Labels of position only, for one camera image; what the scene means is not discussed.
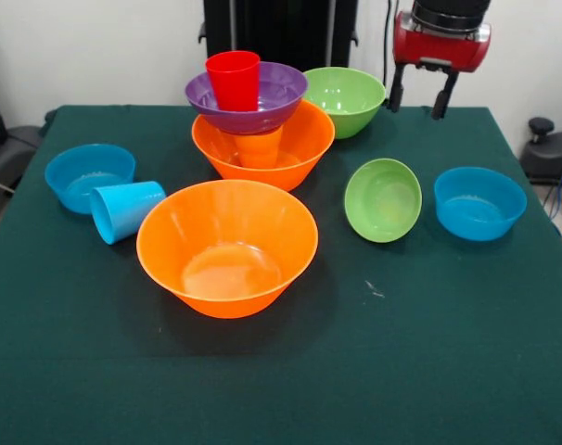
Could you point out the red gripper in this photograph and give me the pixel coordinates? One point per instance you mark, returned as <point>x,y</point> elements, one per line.
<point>434,48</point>

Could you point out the large green bowl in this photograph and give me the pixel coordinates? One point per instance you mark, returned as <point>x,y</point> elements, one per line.
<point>350,102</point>

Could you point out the small green bowl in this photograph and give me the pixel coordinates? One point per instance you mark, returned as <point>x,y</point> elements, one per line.
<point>383,201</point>

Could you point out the large orange bowl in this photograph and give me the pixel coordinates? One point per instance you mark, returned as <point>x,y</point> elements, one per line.
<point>309,143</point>
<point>225,232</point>

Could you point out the blue bowl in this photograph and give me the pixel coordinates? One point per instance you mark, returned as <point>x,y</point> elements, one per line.
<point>480,208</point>
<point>86,171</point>

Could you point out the purple bowl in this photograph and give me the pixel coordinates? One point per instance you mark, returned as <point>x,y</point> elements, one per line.
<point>281,92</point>

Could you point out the orange cup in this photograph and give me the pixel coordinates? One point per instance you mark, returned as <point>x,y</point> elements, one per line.
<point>260,150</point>

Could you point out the red cup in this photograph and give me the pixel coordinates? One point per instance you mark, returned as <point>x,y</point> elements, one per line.
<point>234,83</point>

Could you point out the blue cup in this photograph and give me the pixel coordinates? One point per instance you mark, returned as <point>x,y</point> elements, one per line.
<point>123,211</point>

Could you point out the dark green table cloth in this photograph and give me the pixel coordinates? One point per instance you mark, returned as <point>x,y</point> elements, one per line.
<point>281,380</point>

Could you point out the black pedestal foot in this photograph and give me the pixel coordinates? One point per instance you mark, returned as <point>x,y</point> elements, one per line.
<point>12,153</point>
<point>552,153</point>

